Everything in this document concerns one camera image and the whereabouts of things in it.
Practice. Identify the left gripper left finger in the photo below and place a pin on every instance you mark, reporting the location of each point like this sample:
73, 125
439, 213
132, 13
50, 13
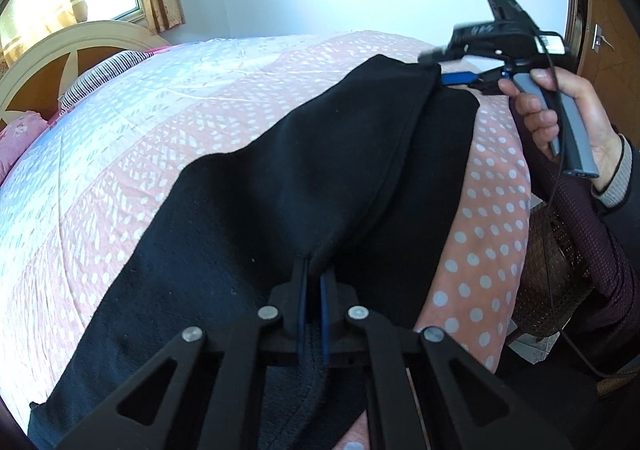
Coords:
203, 390

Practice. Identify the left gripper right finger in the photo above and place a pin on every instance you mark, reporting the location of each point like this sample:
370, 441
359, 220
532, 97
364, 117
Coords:
424, 390

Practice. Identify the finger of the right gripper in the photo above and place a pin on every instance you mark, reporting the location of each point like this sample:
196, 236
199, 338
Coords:
460, 77

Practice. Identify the black pants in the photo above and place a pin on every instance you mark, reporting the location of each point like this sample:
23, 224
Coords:
364, 180

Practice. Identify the right forearm dark sleeve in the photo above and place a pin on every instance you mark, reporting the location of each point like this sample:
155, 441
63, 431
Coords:
606, 234

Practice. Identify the wooden door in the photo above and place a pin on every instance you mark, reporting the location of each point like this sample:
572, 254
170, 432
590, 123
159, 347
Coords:
604, 48

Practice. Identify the polka dot bed sheet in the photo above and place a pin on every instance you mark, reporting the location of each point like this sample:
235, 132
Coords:
77, 203

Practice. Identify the pink pillow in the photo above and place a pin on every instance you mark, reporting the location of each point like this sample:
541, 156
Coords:
17, 137

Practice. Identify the striped pillow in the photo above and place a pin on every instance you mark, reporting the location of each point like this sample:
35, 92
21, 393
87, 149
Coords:
98, 75

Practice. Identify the cream wooden headboard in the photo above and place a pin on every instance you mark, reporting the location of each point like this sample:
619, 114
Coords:
41, 75

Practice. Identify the yellow centre curtain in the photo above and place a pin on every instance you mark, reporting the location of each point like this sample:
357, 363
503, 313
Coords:
24, 23

